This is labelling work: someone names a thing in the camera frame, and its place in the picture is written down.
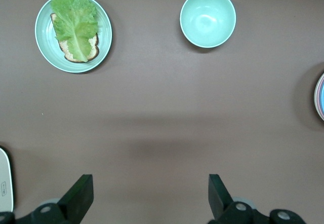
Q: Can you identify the green lettuce leaf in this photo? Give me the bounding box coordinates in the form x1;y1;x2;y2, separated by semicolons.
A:
50;0;99;63

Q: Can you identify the green plate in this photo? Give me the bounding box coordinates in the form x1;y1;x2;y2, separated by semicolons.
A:
34;0;113;74

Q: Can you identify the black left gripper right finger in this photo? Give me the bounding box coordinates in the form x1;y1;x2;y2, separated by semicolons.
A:
207;173;307;224

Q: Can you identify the beige plate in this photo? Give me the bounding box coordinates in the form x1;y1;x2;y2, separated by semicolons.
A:
313;72;324;123

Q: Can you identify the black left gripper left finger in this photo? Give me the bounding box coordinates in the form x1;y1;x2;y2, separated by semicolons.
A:
0;174;95;224

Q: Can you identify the cream toaster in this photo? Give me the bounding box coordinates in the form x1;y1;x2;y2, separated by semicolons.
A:
0;145;14;213

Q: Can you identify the blue plate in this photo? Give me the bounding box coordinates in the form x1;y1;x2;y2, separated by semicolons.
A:
318;83;324;116

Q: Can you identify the brown table cover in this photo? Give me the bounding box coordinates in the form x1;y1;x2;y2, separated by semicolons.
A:
0;0;324;224

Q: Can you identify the toast bread slice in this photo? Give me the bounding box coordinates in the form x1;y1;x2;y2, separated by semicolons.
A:
50;13;100;64

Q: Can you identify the green bowl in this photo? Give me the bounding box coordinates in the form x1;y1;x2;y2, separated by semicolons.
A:
179;0;237;49

